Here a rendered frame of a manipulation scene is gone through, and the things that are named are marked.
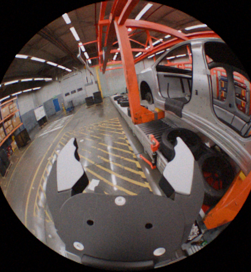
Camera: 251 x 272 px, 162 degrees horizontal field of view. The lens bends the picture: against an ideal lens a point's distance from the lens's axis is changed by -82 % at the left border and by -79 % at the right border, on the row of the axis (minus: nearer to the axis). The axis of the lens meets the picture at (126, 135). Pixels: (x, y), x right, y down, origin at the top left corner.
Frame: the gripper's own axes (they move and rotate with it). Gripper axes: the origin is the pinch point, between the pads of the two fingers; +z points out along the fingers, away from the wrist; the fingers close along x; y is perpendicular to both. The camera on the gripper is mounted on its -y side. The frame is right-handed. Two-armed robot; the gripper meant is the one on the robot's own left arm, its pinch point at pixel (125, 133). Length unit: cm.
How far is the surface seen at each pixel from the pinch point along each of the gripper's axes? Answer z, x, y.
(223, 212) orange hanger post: -22, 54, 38
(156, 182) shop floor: 63, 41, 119
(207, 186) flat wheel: 13, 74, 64
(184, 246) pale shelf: -40, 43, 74
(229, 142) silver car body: 26, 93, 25
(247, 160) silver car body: -3, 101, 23
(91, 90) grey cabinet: 954, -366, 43
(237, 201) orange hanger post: -20, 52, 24
